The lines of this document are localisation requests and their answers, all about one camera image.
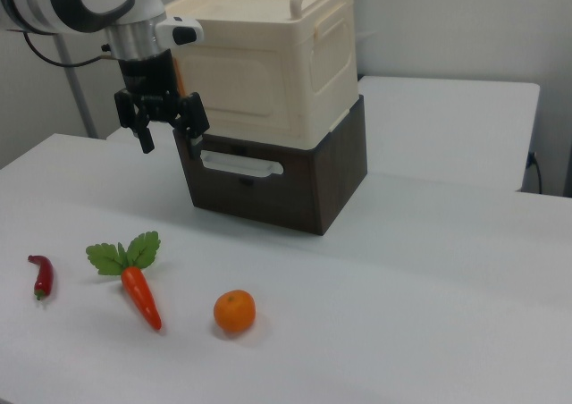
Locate dark brown drawer box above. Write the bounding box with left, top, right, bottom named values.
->
left=172, top=93, right=368, bottom=237

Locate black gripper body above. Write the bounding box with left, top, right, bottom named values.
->
left=116, top=48, right=187, bottom=122

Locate orange mandarin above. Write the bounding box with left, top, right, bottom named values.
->
left=213, top=289, right=257, bottom=333

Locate cream plastic cabinet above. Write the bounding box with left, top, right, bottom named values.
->
left=158, top=0, right=361, bottom=150

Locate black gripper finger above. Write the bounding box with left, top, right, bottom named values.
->
left=114, top=89, right=156, bottom=155
left=167, top=91, right=211, bottom=159

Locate black wall socket cable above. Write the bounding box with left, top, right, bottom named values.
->
left=526, top=151, right=544, bottom=195

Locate orange carrot with green leaves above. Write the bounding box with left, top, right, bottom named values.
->
left=85, top=231, right=163, bottom=332

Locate red chili pepper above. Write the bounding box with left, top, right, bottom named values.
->
left=27, top=254, right=55, bottom=301

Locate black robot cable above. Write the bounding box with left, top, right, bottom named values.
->
left=21, top=30, right=113, bottom=69

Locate white drawer handle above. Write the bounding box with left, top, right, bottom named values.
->
left=199, top=148, right=285, bottom=178

